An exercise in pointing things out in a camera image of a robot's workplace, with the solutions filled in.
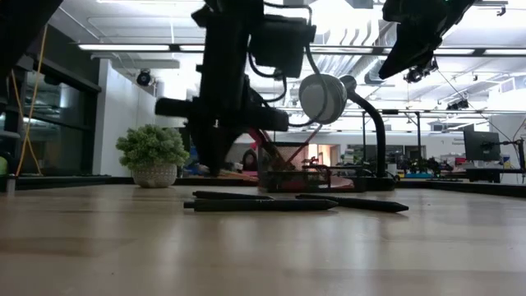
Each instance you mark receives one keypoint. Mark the black background workstation frame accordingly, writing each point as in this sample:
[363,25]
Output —
[402,112]

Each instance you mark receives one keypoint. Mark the black pen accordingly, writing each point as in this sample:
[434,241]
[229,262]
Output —
[230,195]
[263,205]
[361,202]

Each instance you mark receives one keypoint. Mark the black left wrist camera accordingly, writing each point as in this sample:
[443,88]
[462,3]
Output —
[283,45]

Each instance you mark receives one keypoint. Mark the person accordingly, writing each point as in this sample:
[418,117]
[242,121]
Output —
[249,161]

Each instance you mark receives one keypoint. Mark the black mesh desk organizer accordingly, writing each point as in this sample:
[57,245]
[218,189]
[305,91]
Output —
[279,183]

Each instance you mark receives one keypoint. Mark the overhead beam with light strips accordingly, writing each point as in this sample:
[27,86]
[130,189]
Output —
[123,47]

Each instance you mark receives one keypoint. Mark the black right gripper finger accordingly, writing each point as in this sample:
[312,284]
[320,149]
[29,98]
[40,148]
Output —
[411,55]

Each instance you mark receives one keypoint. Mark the black ceiling-mounted camera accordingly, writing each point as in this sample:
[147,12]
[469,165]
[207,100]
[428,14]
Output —
[419,74]
[458,104]
[144,77]

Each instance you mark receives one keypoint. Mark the green plant in white pot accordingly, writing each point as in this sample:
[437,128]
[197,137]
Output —
[152,152]

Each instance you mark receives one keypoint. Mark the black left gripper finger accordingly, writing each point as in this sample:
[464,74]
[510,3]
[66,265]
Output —
[205,144]
[228,141]

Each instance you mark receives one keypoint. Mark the black gooseneck desk lamp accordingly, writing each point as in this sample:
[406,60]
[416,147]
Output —
[328,98]

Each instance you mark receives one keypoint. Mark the black computer monitor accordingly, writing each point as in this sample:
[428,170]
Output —
[481,146]

